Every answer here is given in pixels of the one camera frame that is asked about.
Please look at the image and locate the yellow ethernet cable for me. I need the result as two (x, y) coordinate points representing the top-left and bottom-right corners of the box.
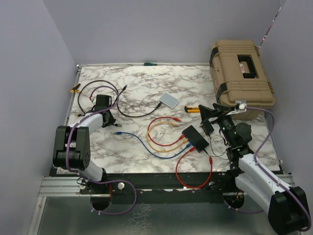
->
(146, 121), (190, 153)

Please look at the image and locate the black network switch box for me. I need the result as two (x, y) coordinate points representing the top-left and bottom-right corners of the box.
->
(182, 125), (209, 153)

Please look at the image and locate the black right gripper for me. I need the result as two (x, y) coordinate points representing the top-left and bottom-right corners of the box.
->
(199, 103), (236, 145)

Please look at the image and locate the yellow black screwdriver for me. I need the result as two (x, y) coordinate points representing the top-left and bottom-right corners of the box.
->
(70, 83), (89, 98)

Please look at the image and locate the white small router box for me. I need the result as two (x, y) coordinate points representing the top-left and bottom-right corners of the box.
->
(159, 92), (179, 108)

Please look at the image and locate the blue ethernet cable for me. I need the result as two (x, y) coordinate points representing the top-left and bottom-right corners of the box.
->
(114, 131), (194, 160)

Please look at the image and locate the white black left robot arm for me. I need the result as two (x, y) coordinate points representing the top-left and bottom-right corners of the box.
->
(52, 95), (116, 193)

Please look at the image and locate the aluminium frame rail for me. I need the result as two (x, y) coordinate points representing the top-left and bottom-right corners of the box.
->
(26, 65), (85, 235)

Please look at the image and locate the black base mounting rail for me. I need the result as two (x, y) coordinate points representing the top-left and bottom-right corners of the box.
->
(48, 171), (260, 205)

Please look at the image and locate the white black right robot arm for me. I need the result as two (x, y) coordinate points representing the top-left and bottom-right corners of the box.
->
(198, 101), (312, 235)

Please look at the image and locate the green screwdriver at wall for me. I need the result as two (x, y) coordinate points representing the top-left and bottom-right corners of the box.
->
(143, 62), (157, 66)

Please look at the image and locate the red ethernet cable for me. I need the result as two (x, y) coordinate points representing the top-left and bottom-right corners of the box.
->
(176, 146), (213, 189)
(148, 116), (186, 147)

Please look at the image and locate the tan plastic tool case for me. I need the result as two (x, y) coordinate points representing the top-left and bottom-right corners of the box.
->
(209, 40), (275, 109)

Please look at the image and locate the thin black adapter cord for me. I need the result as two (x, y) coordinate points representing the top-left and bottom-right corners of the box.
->
(205, 133), (232, 160)

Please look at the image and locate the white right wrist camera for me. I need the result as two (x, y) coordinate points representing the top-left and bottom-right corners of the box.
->
(228, 100), (247, 115)

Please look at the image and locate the yellow black utility knife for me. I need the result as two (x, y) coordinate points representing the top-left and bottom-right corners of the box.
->
(184, 106), (200, 113)

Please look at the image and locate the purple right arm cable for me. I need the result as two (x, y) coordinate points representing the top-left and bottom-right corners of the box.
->
(224, 105), (313, 232)

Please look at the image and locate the black power adapter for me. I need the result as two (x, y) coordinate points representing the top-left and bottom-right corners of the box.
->
(201, 122), (214, 136)

